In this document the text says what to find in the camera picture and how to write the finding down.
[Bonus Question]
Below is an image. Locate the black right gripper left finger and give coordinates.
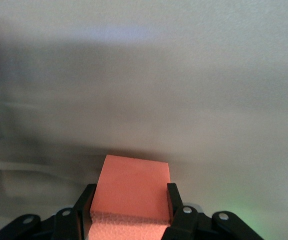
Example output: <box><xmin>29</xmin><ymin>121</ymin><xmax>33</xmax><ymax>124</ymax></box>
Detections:
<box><xmin>0</xmin><ymin>183</ymin><xmax>97</xmax><ymax>240</ymax></box>

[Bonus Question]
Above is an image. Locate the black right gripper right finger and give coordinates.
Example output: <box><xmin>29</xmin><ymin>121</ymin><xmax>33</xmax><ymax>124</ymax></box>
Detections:
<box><xmin>160</xmin><ymin>182</ymin><xmax>264</xmax><ymax>240</ymax></box>

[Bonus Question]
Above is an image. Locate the orange foam block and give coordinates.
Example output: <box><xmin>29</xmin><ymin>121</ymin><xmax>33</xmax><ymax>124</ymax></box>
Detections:
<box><xmin>88</xmin><ymin>154</ymin><xmax>172</xmax><ymax>240</ymax></box>

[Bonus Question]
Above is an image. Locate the brown table cover mat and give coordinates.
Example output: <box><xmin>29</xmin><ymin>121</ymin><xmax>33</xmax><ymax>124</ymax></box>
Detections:
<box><xmin>0</xmin><ymin>0</ymin><xmax>288</xmax><ymax>240</ymax></box>

